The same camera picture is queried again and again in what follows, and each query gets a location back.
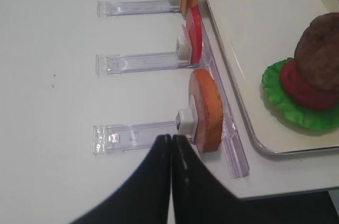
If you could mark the brown meat patty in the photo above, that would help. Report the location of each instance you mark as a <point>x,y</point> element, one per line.
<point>316,53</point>

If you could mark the clear left long rail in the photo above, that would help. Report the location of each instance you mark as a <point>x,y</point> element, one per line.
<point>230,141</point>

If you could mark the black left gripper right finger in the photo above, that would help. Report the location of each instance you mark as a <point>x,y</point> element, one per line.
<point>198,197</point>

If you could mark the red tomato slice on tray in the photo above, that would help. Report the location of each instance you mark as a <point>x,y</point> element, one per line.
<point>302,92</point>

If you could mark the white rectangular metal tray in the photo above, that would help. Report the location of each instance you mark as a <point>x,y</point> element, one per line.
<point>252,35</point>

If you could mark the clear cheese holder track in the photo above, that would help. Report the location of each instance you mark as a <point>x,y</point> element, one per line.
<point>111,9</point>

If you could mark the clear left bun holder track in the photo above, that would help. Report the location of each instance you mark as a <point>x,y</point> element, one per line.
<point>120,138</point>

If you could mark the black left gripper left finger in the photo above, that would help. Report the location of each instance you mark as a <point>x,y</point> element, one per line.
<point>145,196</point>

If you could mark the clear tomato holder track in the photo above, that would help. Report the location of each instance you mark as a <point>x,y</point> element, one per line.
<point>182,57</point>

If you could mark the green lettuce leaf on tray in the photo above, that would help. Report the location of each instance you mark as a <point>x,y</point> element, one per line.
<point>291,111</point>

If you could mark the red tomato slice in holder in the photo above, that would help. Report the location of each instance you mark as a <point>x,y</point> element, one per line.
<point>194,27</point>

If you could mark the bun slice in left holder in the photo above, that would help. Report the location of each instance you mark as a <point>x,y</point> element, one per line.
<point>209,110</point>

